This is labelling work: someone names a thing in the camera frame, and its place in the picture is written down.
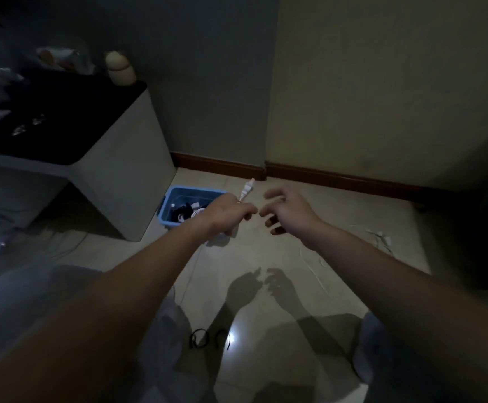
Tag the person's right hand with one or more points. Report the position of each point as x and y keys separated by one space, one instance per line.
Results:
x=296 y=216

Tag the person's left hand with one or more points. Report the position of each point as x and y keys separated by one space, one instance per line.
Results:
x=223 y=216

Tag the person's right fingers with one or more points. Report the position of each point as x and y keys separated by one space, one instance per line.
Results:
x=272 y=213

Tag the person's left fingers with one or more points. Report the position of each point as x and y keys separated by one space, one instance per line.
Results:
x=244 y=212

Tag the person's right forearm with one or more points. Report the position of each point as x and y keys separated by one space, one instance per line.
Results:
x=403 y=297

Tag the person's left forearm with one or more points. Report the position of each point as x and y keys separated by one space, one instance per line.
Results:
x=113 y=302

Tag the brown wooden baseboard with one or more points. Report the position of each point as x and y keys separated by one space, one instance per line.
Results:
x=332 y=180

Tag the blue plastic bin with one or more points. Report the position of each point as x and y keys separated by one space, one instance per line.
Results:
x=172 y=197

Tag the white cabinet with black top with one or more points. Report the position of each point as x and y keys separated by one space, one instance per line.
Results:
x=101 y=138

